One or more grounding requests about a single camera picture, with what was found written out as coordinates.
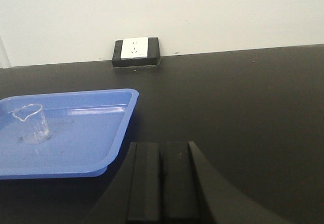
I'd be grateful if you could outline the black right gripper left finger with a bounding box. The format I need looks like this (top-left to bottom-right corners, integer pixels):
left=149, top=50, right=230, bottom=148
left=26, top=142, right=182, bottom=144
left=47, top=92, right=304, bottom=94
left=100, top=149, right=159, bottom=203
left=88, top=143, right=161, bottom=223

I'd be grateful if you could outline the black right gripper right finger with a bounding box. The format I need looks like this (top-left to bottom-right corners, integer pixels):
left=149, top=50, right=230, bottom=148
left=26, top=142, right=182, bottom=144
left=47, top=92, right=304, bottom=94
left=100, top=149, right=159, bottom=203
left=162, top=141, right=289, bottom=223

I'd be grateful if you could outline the clear glass beaker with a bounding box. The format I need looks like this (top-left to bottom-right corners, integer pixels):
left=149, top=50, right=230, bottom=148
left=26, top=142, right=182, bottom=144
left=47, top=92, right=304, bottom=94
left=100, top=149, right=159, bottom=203
left=12, top=104, right=50, bottom=145

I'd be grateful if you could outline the blue plastic tray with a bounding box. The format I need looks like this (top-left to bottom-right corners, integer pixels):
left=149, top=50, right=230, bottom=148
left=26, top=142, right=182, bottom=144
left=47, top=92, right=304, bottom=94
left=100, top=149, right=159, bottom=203
left=1, top=89, right=139, bottom=180

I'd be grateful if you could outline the white socket in black housing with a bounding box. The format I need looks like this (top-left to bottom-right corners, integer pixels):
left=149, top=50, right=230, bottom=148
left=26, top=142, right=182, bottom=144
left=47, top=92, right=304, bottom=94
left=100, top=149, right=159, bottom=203
left=112, top=37, right=161, bottom=68

